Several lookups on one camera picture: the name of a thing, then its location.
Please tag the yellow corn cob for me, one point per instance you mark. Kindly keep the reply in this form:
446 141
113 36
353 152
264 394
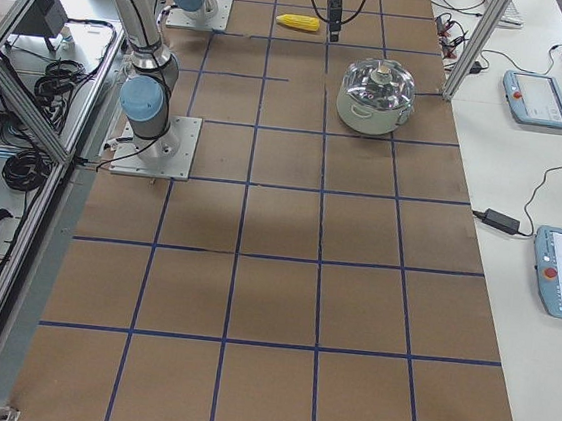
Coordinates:
298 22

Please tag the glass pot lid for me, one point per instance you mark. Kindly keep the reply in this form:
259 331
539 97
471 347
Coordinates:
378 83

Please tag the white steel cooking pot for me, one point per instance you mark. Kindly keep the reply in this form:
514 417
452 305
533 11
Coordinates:
368 121

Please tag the blue teach pendant far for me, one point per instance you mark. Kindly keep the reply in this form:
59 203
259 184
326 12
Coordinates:
533 99

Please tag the black power adapter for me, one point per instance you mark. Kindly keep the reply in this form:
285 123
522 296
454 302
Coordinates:
502 222

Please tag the brown paper table mat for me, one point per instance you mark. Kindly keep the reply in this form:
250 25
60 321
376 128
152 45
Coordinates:
304 272

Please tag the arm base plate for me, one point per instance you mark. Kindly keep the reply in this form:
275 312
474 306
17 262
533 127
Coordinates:
169 157
200 15

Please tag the aluminium frame post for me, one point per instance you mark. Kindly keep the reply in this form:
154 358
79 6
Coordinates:
477 40

